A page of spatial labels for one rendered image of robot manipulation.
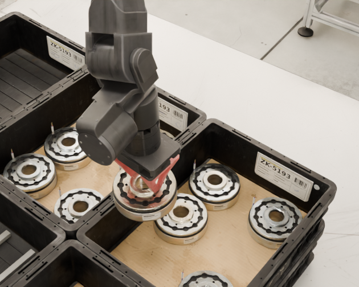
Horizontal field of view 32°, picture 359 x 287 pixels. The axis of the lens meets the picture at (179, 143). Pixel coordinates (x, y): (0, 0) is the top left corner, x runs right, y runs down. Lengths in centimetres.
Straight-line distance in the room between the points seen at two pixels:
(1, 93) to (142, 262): 58
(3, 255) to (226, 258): 41
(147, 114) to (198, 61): 97
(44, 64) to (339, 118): 78
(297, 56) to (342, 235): 178
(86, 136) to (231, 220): 50
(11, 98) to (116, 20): 75
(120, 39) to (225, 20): 251
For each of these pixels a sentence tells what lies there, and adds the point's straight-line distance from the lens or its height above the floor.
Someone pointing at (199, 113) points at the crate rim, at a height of 93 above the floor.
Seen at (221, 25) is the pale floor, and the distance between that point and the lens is 323.
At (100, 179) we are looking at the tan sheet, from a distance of 129.
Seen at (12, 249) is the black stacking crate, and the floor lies 83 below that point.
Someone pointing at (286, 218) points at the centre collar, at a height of 87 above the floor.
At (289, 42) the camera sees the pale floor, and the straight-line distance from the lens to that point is 317.
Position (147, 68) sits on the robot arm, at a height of 129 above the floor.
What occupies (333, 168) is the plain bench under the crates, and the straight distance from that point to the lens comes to 155.
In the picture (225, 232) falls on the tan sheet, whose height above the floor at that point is 83.
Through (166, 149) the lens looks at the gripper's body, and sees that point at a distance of 91.
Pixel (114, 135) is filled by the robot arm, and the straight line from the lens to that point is 80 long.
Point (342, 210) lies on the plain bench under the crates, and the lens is 146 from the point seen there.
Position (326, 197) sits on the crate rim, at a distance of 116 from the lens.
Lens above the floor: 178
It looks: 44 degrees down
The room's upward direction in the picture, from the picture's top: 3 degrees clockwise
